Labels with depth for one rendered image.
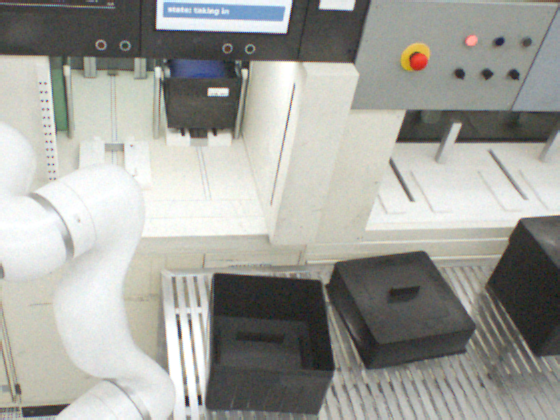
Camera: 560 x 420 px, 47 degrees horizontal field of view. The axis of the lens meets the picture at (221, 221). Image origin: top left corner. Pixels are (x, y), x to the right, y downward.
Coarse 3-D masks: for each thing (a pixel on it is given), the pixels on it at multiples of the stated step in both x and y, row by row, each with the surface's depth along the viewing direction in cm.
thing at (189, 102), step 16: (224, 64) 209; (176, 80) 189; (192, 80) 190; (208, 80) 190; (224, 80) 191; (240, 80) 192; (176, 96) 193; (192, 96) 193; (208, 96) 194; (224, 96) 195; (176, 112) 196; (192, 112) 197; (208, 112) 198; (224, 112) 199
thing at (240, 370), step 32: (224, 288) 161; (256, 288) 161; (288, 288) 160; (320, 288) 158; (224, 320) 167; (256, 320) 168; (288, 320) 169; (320, 320) 155; (224, 352) 159; (256, 352) 160; (288, 352) 161; (320, 352) 153; (224, 384) 142; (256, 384) 141; (288, 384) 141; (320, 384) 141
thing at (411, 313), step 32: (384, 256) 178; (416, 256) 179; (352, 288) 167; (384, 288) 168; (416, 288) 167; (448, 288) 171; (352, 320) 166; (384, 320) 160; (416, 320) 161; (448, 320) 162; (384, 352) 158; (416, 352) 162; (448, 352) 166
